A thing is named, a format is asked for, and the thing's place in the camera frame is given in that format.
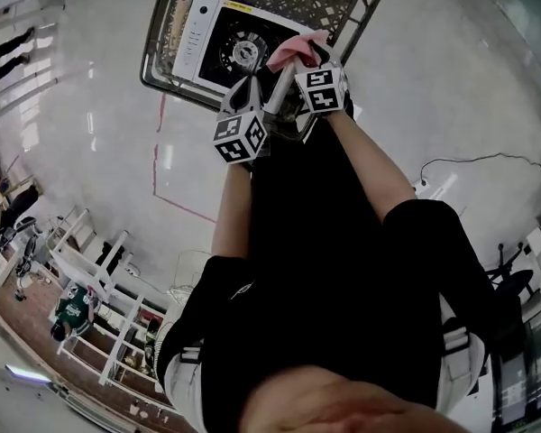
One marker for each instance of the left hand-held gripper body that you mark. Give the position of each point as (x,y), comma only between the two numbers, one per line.
(234,129)

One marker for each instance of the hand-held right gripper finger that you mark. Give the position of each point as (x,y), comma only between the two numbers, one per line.
(316,57)
(281,90)

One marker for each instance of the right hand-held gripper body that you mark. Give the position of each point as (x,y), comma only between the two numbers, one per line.
(320,93)

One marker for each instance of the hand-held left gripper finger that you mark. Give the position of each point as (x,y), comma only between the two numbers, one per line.
(258,99)
(225,105)

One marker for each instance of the pink cloth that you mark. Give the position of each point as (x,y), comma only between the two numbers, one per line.
(288,50)

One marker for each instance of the white portable gas stove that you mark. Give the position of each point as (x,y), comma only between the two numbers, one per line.
(194,39)

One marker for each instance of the person's right forearm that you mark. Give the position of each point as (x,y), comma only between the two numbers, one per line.
(374,169)

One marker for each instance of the person's left forearm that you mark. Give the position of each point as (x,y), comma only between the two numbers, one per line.
(232,214)

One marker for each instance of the person's black trousers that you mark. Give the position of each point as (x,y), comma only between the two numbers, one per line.
(306,183)

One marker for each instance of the white power strip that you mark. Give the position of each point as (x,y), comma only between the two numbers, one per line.
(421,187)

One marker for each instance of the person's black shirt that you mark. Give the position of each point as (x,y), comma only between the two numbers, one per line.
(333,309)

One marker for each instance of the white table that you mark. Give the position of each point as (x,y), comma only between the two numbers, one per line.
(0,97)

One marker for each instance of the person's white harness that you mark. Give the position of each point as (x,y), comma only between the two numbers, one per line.
(180,386)

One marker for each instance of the black office chair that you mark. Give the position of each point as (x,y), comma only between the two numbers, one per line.
(514,278)

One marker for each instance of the person's chin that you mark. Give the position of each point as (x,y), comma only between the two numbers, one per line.
(342,404)

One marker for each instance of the white table frame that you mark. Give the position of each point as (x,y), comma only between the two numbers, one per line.
(108,287)

